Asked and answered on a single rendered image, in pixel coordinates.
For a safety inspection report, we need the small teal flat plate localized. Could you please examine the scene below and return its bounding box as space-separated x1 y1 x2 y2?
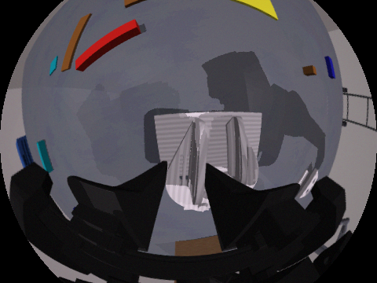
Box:
49 56 58 75

